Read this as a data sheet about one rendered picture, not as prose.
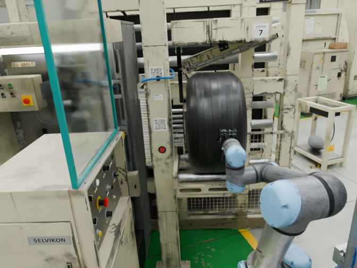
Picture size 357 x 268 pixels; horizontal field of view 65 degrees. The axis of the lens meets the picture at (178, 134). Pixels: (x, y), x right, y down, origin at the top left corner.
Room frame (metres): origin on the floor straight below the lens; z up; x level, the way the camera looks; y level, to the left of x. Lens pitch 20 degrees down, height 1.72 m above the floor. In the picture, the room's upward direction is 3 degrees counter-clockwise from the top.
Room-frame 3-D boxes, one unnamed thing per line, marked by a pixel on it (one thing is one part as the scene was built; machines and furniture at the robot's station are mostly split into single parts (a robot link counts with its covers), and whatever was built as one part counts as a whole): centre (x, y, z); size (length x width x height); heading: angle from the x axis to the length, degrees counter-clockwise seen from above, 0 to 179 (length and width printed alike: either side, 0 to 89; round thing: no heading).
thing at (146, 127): (1.58, 0.19, 1.19); 0.05 x 0.04 x 0.48; 177
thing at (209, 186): (1.47, -0.15, 0.83); 0.36 x 0.09 x 0.06; 87
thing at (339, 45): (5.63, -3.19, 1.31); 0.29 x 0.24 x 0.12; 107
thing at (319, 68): (5.65, -2.88, 0.62); 0.91 x 0.58 x 1.25; 107
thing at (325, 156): (3.39, -1.85, 0.40); 0.60 x 0.35 x 0.80; 17
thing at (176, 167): (1.62, 0.02, 0.90); 0.40 x 0.03 x 0.10; 177
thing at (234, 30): (1.90, -0.30, 1.71); 0.61 x 0.25 x 0.15; 87
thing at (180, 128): (2.00, 0.05, 1.05); 0.20 x 0.15 x 0.30; 87
